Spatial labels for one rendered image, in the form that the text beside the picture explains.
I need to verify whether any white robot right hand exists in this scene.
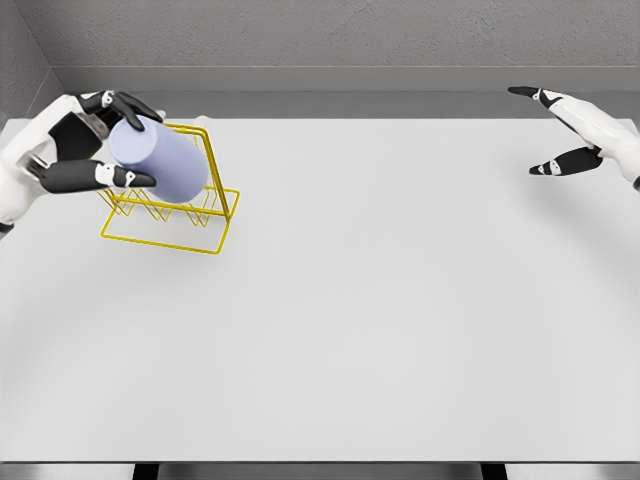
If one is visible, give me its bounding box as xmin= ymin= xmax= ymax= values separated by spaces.
xmin=506 ymin=85 xmax=640 ymax=182

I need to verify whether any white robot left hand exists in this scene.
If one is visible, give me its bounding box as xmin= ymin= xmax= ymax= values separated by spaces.
xmin=0 ymin=89 xmax=166 ymax=215

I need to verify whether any lavender cup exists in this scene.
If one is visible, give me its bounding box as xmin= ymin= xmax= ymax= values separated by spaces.
xmin=108 ymin=118 xmax=210 ymax=204

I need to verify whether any yellow wire cup holder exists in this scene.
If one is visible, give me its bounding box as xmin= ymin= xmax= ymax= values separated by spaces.
xmin=99 ymin=121 xmax=241 ymax=256

